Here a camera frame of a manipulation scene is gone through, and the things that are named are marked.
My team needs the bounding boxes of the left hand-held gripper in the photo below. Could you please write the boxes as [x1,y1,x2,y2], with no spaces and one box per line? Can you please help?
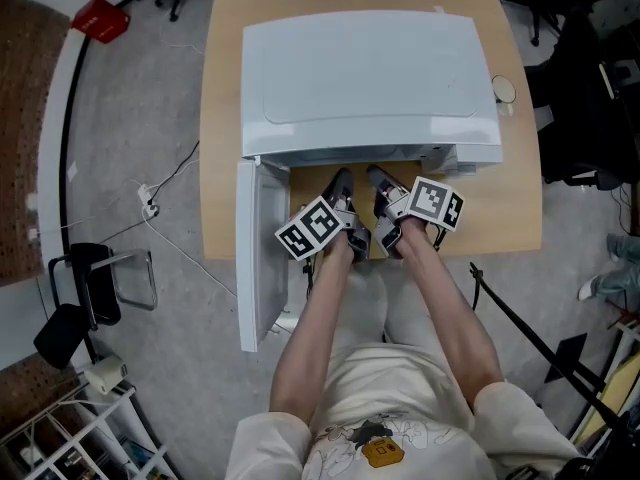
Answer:
[273,166,372,265]

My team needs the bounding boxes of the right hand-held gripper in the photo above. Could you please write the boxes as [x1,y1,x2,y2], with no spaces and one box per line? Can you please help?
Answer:
[366,163,465,261]

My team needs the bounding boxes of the person's right forearm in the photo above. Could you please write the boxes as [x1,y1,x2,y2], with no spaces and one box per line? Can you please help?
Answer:
[398,216,504,414]

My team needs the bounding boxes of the person's left forearm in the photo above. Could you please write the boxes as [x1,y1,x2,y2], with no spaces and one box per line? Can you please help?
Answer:
[269,232,357,425]

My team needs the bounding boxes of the white microwave oven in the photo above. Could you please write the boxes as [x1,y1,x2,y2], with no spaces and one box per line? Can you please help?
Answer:
[234,9,504,353]

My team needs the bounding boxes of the person's light trousers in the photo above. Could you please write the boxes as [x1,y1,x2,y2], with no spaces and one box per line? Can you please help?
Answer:
[343,270,437,350]

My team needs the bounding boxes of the white mug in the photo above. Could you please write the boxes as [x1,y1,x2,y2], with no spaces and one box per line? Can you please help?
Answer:
[491,74,519,117]

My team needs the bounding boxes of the white power strip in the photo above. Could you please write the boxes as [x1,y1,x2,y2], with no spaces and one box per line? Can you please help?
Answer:
[137,183,162,219]

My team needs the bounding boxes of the black stand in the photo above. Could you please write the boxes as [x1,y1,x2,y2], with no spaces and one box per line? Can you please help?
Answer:
[468,261,640,450]

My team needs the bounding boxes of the person's cream printed shirt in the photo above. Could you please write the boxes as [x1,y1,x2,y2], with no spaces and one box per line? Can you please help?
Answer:
[224,342,581,480]

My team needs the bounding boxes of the red box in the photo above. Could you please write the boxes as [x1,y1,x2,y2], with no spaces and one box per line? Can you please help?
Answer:
[70,0,131,45]

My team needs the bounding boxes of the white power adapter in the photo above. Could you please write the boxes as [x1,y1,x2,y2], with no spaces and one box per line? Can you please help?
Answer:
[82,355,126,396]

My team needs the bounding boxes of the yellow flat board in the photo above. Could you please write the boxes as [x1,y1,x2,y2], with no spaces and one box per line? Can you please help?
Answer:
[598,351,640,422]

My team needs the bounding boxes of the black cable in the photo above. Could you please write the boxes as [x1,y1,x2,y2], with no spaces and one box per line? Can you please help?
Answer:
[611,184,635,235]
[97,140,201,247]

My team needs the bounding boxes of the white cable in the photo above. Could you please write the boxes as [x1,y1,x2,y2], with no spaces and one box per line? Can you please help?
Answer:
[143,211,239,300]

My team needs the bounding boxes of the black metal-frame chair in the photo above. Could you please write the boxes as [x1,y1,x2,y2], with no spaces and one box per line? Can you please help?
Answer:
[33,241,159,370]

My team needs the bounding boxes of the white wire rack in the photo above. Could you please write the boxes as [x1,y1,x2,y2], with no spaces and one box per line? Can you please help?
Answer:
[0,386,169,480]

